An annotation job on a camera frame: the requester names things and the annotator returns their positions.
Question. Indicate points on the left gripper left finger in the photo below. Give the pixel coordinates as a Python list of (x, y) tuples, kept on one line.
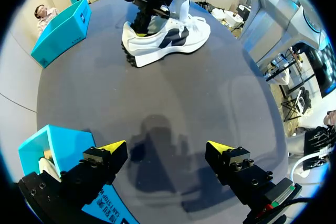
[(94, 171)]

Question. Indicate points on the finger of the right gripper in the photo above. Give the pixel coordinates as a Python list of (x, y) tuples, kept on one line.
[(143, 22)]

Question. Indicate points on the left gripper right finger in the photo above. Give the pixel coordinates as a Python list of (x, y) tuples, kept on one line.
[(236, 169)]

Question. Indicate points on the white shoe with navy mark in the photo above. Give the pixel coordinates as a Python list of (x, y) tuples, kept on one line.
[(170, 43)]

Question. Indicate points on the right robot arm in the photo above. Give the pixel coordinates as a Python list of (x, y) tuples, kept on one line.
[(278, 19)]

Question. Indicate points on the open teal box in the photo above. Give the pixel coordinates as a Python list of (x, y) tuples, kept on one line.
[(63, 32)]

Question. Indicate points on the teal box with black print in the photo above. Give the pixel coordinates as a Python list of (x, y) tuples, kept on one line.
[(71, 142)]

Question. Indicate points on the person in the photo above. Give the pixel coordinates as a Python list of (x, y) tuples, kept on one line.
[(44, 18), (315, 140)]

